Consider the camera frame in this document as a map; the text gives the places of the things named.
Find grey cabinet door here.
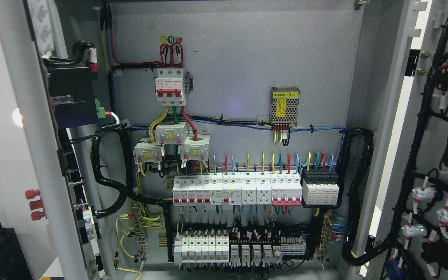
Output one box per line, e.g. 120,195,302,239
0,0,90,280
368,0,448,280

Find white current transformers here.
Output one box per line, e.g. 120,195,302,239
133,122,210,164

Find metal mesh power supply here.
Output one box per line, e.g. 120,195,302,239
269,87,300,124

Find white socket and breaker row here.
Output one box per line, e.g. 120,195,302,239
172,171,302,209

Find red three-pole main breaker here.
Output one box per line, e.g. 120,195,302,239
155,67,193,106

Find black surge protector module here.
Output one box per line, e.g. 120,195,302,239
302,169,340,209

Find lower relay terminal row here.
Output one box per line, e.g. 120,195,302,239
229,227,306,271

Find white lower breaker row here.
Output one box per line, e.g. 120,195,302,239
173,228,230,266

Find brass ground terminal bar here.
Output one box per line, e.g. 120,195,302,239
318,210,334,256

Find black digital power meter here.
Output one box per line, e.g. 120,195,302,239
49,65,98,130

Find red terminal connector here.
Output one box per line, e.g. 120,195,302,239
25,189,46,221

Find black box at left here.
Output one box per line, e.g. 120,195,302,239
0,223,32,280

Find black wire loom left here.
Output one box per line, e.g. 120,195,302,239
91,122,174,261

